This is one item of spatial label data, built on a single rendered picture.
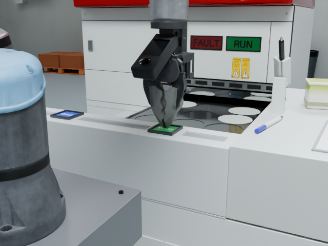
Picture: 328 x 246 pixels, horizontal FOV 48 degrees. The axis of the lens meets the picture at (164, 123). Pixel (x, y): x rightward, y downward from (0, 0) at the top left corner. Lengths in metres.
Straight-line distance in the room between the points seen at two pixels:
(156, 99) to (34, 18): 9.19
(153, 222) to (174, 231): 0.05
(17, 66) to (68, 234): 0.23
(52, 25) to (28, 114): 9.04
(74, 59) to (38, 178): 7.53
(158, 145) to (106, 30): 0.85
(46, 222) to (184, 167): 0.30
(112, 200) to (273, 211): 0.29
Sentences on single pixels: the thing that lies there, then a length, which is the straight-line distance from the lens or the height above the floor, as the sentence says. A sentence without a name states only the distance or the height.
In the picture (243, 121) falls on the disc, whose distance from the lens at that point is 1.08.
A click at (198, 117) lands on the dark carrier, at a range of 1.10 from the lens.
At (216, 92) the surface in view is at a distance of 1.31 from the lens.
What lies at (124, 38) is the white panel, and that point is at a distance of 1.46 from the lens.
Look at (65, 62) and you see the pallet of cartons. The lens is 8.16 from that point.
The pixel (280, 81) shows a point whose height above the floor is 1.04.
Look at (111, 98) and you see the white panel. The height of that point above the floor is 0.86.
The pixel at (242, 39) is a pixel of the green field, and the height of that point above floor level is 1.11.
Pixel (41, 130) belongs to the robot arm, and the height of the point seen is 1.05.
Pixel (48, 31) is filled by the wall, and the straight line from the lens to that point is 9.61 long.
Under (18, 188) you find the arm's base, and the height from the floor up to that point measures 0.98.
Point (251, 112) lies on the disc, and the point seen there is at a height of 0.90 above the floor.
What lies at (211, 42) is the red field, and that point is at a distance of 1.30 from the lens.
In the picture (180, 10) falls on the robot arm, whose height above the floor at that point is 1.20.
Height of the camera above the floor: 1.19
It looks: 16 degrees down
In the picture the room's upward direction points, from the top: straight up
